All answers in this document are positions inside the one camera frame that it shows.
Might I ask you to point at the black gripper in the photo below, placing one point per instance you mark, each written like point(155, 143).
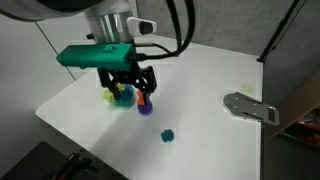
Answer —
point(141, 78)

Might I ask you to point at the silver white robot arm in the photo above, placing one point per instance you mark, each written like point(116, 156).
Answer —
point(112, 29)

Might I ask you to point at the green bowl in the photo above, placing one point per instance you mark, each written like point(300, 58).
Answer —
point(128, 103)

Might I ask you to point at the purple bowl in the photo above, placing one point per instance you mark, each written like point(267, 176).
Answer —
point(145, 108)

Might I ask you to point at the blue toy block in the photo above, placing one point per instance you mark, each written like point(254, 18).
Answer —
point(126, 94)

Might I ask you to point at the orange toy figure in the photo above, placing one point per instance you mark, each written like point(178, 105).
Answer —
point(140, 100)

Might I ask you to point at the lime green toy cube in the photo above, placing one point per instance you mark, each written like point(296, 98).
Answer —
point(108, 96)

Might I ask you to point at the teal toy animal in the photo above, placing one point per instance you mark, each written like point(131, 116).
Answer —
point(167, 135)

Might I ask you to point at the grey metal mounting plate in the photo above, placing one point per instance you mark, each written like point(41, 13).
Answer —
point(244, 106)

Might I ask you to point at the black equipment case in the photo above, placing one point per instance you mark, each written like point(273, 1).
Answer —
point(45, 162)

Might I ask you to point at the black tripod stand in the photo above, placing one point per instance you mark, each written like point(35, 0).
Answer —
point(282, 28)

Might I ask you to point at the wooden shelf with items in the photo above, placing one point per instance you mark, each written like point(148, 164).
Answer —
point(303, 100)

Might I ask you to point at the green wrist camera box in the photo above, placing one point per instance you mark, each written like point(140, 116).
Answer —
point(104, 56)

